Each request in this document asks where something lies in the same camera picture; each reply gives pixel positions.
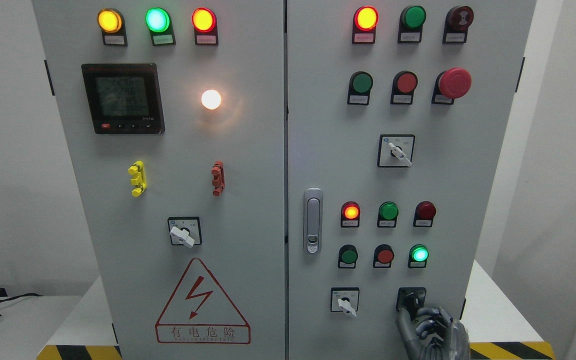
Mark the green unlit light top right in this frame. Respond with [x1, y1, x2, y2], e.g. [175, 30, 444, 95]
[397, 5, 426, 44]

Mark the white selector switch lower right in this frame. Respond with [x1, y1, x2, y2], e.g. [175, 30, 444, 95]
[330, 287, 361, 319]

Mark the white lit indicator lamp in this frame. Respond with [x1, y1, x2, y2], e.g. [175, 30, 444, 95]
[200, 89, 223, 111]

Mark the grey left cabinet door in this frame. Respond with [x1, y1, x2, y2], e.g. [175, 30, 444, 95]
[32, 0, 286, 360]

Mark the red lit light middle left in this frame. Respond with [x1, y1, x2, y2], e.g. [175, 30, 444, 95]
[340, 201, 361, 228]

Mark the green push button upper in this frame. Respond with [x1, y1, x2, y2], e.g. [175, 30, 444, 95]
[346, 71, 374, 106]

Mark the white platform with hazard stripes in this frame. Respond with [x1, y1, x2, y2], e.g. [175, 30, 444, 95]
[36, 263, 556, 360]

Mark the silver door latch handle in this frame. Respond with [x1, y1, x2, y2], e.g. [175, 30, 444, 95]
[302, 187, 323, 255]

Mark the red lit light top right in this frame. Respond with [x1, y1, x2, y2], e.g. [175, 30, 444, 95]
[351, 6, 379, 44]

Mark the white selector switch left door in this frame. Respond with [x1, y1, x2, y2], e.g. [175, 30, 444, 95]
[167, 216, 202, 248]

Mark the black rotary knob switch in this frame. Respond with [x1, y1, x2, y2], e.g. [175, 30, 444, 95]
[395, 287, 426, 317]

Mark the red terminal connector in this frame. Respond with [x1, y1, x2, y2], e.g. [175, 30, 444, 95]
[210, 161, 226, 197]

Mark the black digital power meter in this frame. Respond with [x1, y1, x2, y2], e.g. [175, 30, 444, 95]
[81, 63, 166, 135]

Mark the red push button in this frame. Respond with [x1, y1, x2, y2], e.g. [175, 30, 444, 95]
[390, 70, 418, 105]
[372, 244, 395, 268]

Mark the grey cabinet door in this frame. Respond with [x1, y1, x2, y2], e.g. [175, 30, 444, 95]
[32, 0, 286, 360]
[286, 0, 536, 360]

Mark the dark red buzzer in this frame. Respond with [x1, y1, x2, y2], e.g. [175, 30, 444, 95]
[442, 6, 474, 44]

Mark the red emergency stop button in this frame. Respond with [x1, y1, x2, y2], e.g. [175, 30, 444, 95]
[430, 67, 473, 105]

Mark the green push button lower left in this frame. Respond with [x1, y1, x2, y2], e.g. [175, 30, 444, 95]
[337, 244, 359, 269]

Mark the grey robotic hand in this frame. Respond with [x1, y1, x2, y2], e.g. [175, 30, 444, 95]
[397, 305, 471, 360]

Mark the green push button lower right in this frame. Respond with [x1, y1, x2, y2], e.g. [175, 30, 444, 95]
[407, 244, 430, 269]

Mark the red high voltage warning sticker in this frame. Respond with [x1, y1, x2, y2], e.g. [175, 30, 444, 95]
[155, 257, 251, 345]

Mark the green push button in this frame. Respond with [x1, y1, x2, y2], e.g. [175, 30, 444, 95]
[346, 71, 374, 106]
[407, 244, 430, 269]
[337, 244, 359, 269]

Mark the green unlit light middle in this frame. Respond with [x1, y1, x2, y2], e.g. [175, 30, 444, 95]
[376, 201, 400, 228]

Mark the green unlit light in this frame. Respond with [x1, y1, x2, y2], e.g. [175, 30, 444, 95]
[376, 201, 400, 228]
[397, 5, 426, 44]

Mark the grey right cabinet door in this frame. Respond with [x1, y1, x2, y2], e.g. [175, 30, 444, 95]
[286, 0, 536, 360]

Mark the red light middle right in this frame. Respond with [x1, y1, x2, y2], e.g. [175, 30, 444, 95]
[413, 201, 437, 228]

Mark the yellow indicator light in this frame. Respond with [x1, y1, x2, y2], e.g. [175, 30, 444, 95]
[97, 7, 128, 47]

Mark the red push button upper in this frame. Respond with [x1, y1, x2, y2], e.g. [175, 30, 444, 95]
[390, 70, 418, 105]

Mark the red push button lower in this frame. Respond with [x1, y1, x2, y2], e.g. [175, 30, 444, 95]
[372, 244, 395, 268]

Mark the red lit indicator light left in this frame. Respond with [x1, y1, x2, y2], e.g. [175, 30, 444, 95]
[191, 7, 218, 46]

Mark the white selector switch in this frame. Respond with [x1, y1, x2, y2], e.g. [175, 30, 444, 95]
[377, 134, 416, 168]
[330, 287, 361, 319]

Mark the white selector switch upper right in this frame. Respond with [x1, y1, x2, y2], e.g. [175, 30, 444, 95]
[377, 134, 416, 168]

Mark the green lit indicator light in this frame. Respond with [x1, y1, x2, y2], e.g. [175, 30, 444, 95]
[144, 7, 176, 46]

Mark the yellow terminal connector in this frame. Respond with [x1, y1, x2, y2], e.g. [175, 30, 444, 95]
[128, 161, 147, 198]

